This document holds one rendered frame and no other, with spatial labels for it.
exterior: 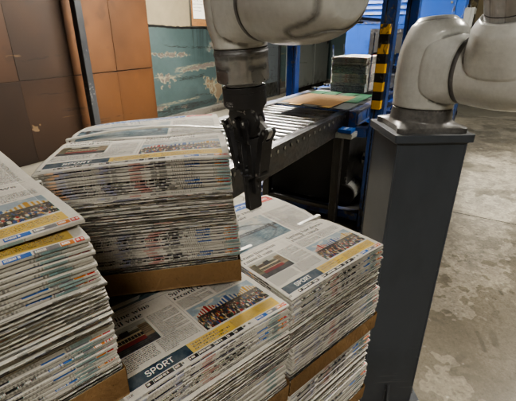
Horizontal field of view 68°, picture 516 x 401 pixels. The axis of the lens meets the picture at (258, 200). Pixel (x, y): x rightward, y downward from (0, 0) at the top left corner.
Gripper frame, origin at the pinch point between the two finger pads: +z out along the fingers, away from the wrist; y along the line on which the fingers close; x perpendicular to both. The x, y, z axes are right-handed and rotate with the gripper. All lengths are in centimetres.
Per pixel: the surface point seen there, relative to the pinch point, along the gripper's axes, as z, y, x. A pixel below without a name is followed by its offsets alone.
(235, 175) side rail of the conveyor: 20, -50, 32
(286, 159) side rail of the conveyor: 29, -64, 70
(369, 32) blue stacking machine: -3, -220, 355
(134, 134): -12.2, -15.4, -14.7
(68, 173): -12.3, -3.6, -30.2
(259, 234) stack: 13.0, -3.7, 3.7
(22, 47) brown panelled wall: -17, -385, 43
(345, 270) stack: 14.8, 16.7, 8.1
